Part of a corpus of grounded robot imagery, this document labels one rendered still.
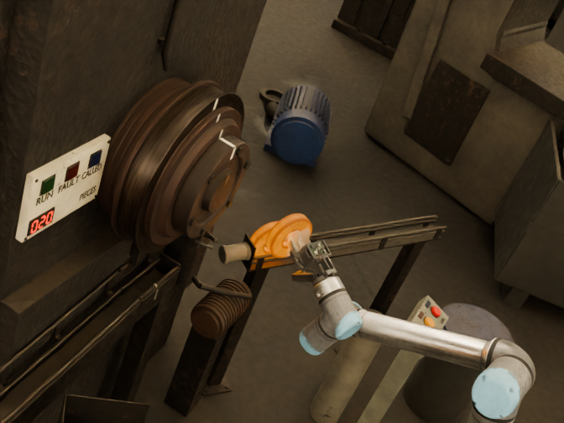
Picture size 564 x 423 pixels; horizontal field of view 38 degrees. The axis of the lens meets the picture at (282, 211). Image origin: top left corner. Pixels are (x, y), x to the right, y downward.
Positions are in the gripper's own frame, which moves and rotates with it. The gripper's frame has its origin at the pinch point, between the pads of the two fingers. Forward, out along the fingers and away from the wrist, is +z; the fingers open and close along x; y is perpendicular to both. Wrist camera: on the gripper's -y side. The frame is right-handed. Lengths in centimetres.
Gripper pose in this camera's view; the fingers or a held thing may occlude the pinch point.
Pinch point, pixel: (291, 231)
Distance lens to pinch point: 251.5
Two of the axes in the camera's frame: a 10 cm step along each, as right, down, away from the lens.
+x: -7.8, 1.5, -6.1
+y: 4.5, -5.6, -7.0
